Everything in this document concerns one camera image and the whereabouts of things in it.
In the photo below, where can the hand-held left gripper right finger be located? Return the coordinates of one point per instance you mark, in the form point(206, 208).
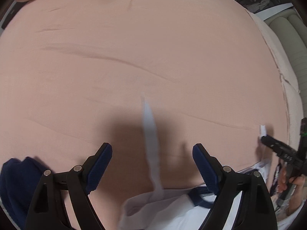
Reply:
point(206, 170)

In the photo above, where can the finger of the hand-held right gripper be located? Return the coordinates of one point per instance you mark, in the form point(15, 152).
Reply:
point(278, 148)

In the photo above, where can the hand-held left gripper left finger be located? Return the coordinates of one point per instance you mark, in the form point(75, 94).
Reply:
point(100, 165)

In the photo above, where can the white shirt with navy trim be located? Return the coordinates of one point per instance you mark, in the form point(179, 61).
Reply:
point(163, 213)

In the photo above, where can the navy blue scarf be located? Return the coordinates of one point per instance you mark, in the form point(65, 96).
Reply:
point(19, 184)

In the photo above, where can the person's right hand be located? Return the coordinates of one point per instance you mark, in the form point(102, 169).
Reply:
point(301, 189)

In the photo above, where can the beige knitted pillow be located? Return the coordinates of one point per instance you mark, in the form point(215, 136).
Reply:
point(273, 45)
point(293, 110)

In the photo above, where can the grey-green padded headboard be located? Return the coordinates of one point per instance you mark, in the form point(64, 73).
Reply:
point(290, 36)

